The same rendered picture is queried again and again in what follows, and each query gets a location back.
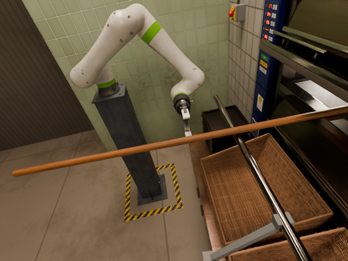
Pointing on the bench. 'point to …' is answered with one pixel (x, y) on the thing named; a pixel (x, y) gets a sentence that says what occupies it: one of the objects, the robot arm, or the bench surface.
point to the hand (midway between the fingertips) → (188, 128)
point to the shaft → (182, 141)
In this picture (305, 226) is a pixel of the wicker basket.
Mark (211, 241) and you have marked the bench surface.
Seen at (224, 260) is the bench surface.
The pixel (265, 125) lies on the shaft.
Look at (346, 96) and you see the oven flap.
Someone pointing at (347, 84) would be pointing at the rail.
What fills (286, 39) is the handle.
